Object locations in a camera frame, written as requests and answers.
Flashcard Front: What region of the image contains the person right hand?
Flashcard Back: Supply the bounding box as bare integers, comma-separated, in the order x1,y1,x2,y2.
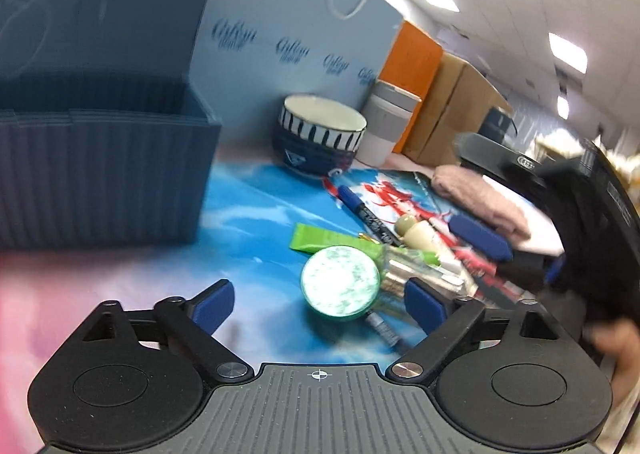
582,318,639,406

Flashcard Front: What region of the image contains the pink folded towel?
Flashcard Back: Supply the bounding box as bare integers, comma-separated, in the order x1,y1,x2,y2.
431,165,532,243

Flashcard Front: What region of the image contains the small wooden doll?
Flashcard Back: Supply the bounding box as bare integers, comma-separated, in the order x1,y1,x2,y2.
394,214,463,274

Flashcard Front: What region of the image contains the clear glass bottle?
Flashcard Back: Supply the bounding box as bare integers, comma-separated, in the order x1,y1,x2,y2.
374,252,478,321

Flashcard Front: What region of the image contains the red patterned booklet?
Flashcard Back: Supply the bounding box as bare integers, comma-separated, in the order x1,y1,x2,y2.
322,169,532,308

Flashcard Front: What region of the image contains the dark blue thermos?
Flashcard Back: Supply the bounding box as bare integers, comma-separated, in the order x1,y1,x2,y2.
477,106,518,143

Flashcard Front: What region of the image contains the grey pen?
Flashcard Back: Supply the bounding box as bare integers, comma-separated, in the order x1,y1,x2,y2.
364,310,407,354

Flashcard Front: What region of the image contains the blue printed table mat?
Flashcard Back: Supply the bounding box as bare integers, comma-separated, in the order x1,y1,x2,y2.
1,165,396,385

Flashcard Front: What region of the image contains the blue marker pen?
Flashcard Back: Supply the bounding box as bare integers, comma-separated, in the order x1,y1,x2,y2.
337,185,402,247

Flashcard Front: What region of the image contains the brown cardboard box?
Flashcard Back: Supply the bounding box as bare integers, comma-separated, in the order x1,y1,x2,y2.
401,53,513,168

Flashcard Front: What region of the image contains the green round tin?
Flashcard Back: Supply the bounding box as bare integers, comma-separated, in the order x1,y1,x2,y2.
300,246,381,321

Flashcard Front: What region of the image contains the grey white tumbler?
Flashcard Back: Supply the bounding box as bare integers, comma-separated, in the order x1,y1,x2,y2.
356,80,421,167

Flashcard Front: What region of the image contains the orange box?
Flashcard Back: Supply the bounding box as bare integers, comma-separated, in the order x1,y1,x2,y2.
378,21,444,153

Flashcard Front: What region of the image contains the blue striped ceramic bowl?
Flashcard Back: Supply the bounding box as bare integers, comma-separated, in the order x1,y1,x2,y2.
272,94,368,178

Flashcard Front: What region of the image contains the dark blue storage box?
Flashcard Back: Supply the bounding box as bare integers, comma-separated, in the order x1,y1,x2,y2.
1,0,221,250

